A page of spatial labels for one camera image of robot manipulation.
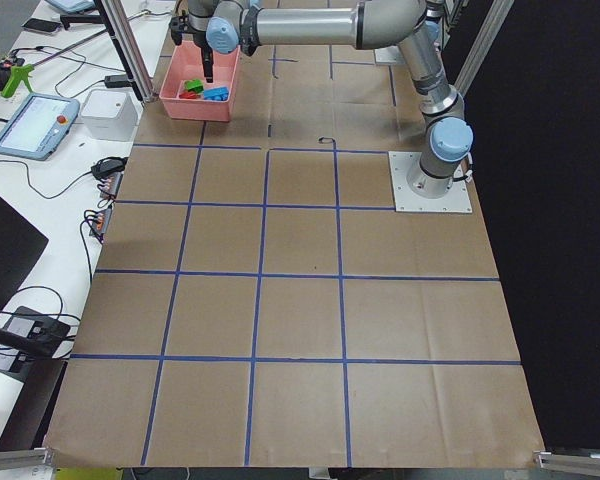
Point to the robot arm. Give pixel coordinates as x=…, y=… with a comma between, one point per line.
x=225, y=26
x=435, y=15

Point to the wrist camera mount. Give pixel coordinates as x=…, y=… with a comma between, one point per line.
x=179, y=27

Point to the reach grabber tool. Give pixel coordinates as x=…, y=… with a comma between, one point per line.
x=21, y=73

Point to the aluminium frame post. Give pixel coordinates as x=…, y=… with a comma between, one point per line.
x=118, y=27

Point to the black power adapter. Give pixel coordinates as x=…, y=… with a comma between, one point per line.
x=116, y=81

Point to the blue toy block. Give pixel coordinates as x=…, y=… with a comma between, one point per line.
x=216, y=94

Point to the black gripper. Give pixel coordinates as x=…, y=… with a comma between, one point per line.
x=201, y=42

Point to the teach pendant tablet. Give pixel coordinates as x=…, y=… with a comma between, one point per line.
x=38, y=126

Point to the white square device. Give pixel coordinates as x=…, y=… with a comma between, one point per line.
x=109, y=115

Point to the green toy block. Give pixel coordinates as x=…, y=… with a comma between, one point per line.
x=194, y=85

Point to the pink plastic box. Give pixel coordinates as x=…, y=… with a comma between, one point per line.
x=186, y=64

